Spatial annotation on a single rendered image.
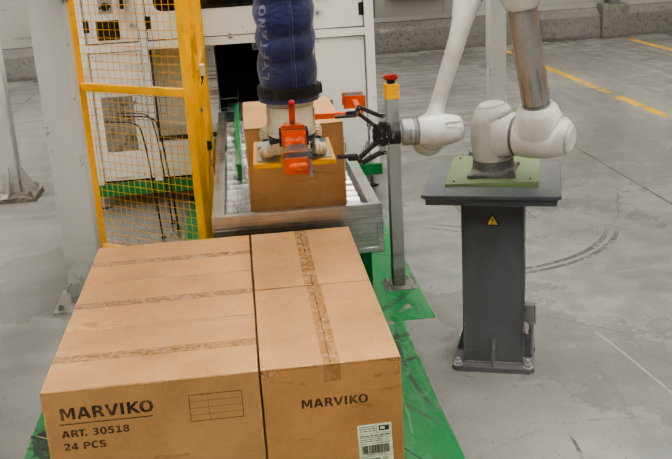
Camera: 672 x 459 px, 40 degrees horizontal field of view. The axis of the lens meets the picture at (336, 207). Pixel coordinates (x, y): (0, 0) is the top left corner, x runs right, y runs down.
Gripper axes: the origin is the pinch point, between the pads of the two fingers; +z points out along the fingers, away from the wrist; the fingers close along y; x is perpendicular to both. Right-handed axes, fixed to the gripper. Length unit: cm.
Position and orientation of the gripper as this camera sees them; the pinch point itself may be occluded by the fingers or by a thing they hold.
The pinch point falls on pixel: (339, 136)
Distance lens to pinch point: 304.9
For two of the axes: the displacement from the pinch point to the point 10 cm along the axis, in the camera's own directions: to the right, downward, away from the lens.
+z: -9.9, 0.8, -0.6
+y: 0.6, 9.5, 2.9
